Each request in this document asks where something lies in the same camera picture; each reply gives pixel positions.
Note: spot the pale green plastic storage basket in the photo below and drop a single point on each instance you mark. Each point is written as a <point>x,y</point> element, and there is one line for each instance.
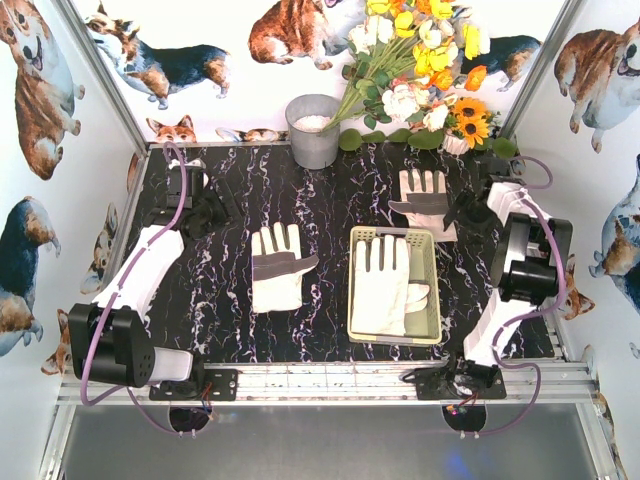
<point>423,328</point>

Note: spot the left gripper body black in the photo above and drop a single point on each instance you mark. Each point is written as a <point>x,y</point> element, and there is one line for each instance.
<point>220,204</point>

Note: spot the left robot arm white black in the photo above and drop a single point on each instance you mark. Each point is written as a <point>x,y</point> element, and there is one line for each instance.
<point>109,341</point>

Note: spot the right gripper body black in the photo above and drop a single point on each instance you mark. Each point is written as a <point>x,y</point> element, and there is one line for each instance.
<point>463,204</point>

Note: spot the small sunflower pot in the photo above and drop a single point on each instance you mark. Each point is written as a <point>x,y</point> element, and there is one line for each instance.
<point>470,125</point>

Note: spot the artificial flower bouquet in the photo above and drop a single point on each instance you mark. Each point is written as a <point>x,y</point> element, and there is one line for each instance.
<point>406,56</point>

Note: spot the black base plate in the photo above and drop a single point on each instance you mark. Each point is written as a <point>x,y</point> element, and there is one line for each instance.
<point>450,385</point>
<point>208,384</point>

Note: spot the grey metal bucket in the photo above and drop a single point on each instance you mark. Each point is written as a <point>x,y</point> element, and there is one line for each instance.
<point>313,135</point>

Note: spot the white grey work glove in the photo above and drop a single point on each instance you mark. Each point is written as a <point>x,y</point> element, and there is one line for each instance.
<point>383,292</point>
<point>424,203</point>

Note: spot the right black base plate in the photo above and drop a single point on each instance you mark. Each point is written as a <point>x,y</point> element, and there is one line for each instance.
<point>450,385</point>

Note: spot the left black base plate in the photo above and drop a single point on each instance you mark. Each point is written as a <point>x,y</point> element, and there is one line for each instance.
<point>208,384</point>

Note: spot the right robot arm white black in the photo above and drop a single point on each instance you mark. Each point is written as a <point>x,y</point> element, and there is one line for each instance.
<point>527,269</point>

